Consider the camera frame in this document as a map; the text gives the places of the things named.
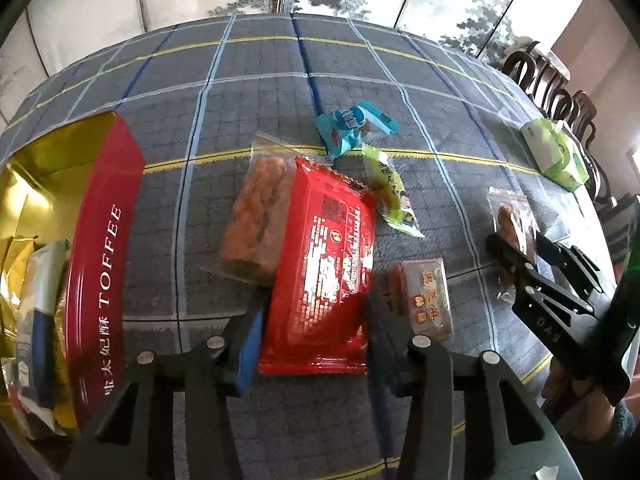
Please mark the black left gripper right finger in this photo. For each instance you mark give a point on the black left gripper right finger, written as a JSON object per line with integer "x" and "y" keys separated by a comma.
{"x": 507, "y": 436}

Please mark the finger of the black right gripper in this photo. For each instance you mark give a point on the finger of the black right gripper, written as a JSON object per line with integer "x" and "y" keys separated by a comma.
{"x": 514, "y": 262}
{"x": 582, "y": 274}

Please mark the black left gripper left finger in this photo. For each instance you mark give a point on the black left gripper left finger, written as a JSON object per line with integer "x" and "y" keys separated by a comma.
{"x": 131, "y": 436}

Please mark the clear sausage snack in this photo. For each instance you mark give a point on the clear sausage snack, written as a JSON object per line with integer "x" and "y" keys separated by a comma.
{"x": 515, "y": 222}

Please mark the red snack packet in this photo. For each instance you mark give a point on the red snack packet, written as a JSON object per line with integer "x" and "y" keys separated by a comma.
{"x": 317, "y": 318}

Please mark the person's right hand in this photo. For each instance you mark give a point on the person's right hand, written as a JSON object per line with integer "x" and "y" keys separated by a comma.
{"x": 589, "y": 416}

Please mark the green tissue pack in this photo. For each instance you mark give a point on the green tissue pack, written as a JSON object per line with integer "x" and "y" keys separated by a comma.
{"x": 556, "y": 152}

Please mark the green white snack wrapper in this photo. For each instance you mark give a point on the green white snack wrapper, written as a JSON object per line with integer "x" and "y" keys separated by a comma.
{"x": 386, "y": 185}

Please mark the dark wooden chair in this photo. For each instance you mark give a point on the dark wooden chair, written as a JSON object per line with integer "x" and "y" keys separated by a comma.
{"x": 544, "y": 77}

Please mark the navy white snack packet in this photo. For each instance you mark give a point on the navy white snack packet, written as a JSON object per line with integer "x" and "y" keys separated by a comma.
{"x": 35, "y": 324}

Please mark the blue plaid tablecloth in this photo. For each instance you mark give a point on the blue plaid tablecloth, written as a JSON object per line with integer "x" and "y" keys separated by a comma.
{"x": 194, "y": 97}

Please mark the teal candy wrapper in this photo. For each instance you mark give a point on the teal candy wrapper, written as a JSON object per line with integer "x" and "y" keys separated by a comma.
{"x": 344, "y": 130}

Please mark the clear wrapped brown pastry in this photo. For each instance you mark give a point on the clear wrapped brown pastry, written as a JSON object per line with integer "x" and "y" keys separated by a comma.
{"x": 253, "y": 236}

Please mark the red gold toffee tin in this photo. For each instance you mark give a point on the red gold toffee tin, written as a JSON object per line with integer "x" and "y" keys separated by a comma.
{"x": 79, "y": 182}

